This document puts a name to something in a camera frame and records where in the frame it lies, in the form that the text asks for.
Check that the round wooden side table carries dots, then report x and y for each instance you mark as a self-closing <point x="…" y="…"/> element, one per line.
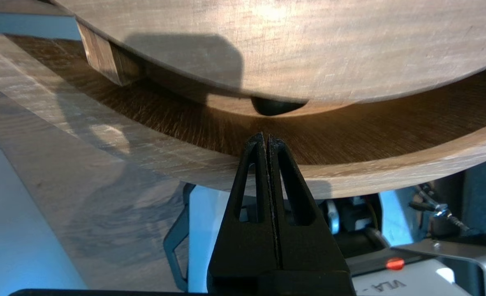
<point x="350" y="49"/>

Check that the curved wooden table drawer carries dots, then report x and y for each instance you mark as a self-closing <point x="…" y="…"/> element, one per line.
<point x="144" y="144"/>

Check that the red round base button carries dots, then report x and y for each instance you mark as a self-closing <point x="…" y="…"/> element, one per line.
<point x="395" y="263"/>

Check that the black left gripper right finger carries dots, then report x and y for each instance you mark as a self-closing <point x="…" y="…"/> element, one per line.
<point x="308" y="250"/>

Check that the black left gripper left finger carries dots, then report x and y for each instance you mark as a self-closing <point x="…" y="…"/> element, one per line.
<point x="243" y="250"/>

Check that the white grey robot base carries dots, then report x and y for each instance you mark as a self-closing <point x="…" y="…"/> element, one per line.
<point x="411" y="283"/>

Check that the long black remote control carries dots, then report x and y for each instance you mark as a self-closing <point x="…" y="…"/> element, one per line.
<point x="276" y="107"/>

